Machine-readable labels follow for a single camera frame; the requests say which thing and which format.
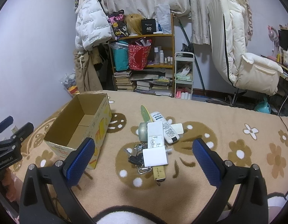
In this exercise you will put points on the white rolling cart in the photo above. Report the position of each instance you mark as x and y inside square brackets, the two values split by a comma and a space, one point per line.
[183, 75]

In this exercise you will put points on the white puffer jacket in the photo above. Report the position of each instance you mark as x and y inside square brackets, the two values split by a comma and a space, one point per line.
[92, 26]

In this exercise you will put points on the green cartoon earbuds case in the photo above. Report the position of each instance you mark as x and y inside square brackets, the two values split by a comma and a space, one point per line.
[143, 132]

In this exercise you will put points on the wooden key tag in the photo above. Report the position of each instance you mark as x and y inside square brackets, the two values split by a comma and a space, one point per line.
[159, 174]

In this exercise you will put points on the white lotion tube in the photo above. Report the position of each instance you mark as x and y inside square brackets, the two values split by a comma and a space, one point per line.
[170, 135]

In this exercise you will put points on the black box labelled 40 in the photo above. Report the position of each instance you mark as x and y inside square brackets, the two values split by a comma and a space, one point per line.
[148, 26]

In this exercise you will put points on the tan hanging coat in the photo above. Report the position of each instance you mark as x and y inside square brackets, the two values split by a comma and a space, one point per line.
[86, 75]

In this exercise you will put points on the beige patterned carpet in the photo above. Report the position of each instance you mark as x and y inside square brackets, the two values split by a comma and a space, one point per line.
[114, 192]

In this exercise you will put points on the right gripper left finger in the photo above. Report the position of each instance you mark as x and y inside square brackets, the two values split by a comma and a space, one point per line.
[36, 204]

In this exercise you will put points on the teal watering can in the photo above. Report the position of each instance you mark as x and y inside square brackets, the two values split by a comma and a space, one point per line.
[263, 106]

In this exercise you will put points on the bag of plush toys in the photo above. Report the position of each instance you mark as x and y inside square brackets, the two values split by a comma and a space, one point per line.
[69, 83]

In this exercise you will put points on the cardboard box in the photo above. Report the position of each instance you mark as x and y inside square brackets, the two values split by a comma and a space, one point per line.
[85, 116]

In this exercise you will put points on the green yellow oval pouch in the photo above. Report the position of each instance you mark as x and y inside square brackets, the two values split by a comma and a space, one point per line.
[145, 114]

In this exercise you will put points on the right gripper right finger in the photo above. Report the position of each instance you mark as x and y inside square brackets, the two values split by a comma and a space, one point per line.
[240, 195]

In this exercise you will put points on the white flat power bank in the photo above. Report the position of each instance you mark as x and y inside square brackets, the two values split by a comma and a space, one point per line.
[178, 127]

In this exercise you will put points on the white remote control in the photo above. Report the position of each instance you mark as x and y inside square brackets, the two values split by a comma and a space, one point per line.
[155, 134]

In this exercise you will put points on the stack of books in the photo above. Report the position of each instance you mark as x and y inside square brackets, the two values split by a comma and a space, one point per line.
[150, 81]

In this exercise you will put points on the cream padded chair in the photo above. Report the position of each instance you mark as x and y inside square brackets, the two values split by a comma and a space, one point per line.
[228, 22]

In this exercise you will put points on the red gift bag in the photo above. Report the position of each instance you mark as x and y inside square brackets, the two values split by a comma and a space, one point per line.
[138, 54]

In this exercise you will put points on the blonde wig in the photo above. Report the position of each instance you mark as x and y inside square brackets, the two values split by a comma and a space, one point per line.
[133, 22]

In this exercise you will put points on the white square charger block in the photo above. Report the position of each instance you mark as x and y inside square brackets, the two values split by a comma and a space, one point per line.
[156, 156]

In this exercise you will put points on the wooden shelf unit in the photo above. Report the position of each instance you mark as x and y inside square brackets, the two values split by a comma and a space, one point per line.
[162, 49]

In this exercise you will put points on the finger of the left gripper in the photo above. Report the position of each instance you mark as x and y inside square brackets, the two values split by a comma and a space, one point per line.
[20, 135]
[6, 123]

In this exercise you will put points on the keys with black fob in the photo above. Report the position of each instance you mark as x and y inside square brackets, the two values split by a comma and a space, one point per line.
[135, 157]

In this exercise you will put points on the teal storage bag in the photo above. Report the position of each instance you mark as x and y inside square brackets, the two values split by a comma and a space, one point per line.
[120, 54]

